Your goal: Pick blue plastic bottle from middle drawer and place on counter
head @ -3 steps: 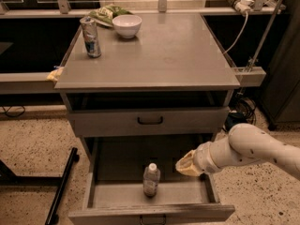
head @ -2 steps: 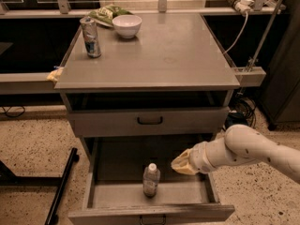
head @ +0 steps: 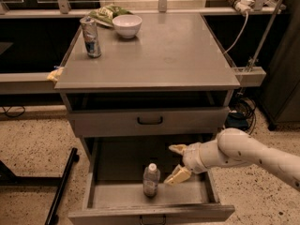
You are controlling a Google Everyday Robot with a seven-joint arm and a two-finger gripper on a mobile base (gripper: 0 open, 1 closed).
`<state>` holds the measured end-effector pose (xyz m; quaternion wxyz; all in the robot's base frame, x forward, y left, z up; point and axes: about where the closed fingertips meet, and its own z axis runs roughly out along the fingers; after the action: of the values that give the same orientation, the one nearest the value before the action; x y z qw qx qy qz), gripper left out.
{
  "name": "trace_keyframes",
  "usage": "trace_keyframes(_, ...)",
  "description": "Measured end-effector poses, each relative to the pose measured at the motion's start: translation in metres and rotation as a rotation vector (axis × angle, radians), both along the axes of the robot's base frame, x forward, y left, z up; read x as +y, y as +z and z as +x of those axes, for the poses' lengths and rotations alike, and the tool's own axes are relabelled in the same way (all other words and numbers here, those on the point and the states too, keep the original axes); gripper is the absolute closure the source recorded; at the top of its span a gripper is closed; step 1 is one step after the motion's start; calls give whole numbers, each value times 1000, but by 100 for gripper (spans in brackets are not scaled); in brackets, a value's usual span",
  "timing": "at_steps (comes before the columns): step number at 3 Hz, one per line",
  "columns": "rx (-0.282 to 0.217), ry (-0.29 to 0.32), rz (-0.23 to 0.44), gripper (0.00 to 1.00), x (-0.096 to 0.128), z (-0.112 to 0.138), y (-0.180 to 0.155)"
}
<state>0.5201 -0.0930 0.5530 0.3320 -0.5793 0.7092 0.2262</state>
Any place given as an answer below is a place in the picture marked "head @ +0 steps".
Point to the white ceramic bowl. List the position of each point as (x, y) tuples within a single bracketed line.
[(127, 26)]

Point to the silver blue drink can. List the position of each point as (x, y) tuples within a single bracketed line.
[(90, 37)]

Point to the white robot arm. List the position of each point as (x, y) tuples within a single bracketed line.
[(232, 148)]

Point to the closed upper grey drawer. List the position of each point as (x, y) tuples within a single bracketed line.
[(113, 123)]

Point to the clear plastic bottle white cap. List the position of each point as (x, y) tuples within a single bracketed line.
[(151, 176)]

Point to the yellow sponge cloth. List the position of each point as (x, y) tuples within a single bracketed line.
[(55, 75)]

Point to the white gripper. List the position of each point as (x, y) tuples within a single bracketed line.
[(191, 158)]

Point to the white power strip with cable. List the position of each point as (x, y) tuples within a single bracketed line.
[(243, 7)]

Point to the grey drawer cabinet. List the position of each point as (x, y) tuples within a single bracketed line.
[(172, 63)]

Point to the open lower grey drawer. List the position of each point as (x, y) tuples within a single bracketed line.
[(114, 193)]

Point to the green chip bag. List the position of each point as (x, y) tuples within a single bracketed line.
[(105, 15)]

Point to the black metal stand leg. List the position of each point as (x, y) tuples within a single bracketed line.
[(9, 179)]

